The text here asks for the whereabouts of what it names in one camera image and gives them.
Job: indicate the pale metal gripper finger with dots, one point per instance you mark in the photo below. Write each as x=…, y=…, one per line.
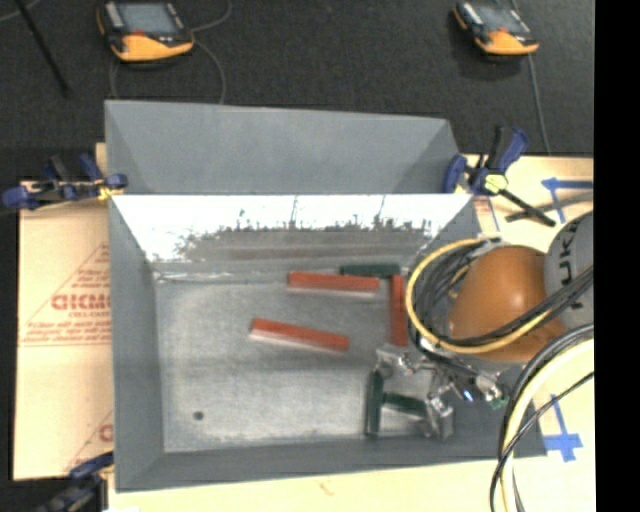
x=431, y=417
x=446, y=422

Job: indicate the dark green flat block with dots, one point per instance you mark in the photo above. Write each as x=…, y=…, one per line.
x=374, y=405
x=370, y=270

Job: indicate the red-brown flat block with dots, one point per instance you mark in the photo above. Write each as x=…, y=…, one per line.
x=300, y=334
x=332, y=282
x=398, y=310

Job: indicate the grey metal bin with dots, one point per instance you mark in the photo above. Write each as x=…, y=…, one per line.
x=280, y=400

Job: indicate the brown cardboard board, red print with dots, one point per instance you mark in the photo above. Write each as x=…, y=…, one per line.
x=60, y=380

